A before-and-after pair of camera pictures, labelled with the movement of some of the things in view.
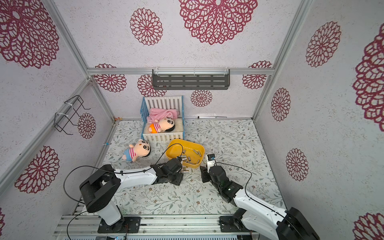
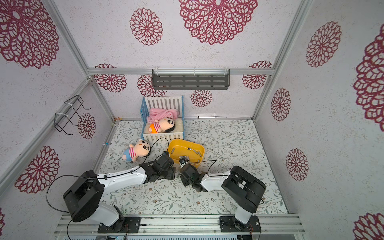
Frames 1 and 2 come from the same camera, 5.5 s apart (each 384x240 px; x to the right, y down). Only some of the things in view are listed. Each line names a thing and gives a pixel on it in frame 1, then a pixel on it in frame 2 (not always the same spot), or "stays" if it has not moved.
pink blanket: x=159 y=113 stays
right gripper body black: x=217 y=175 → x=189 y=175
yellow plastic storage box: x=192 y=155 stays
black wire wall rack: x=72 y=106 stays
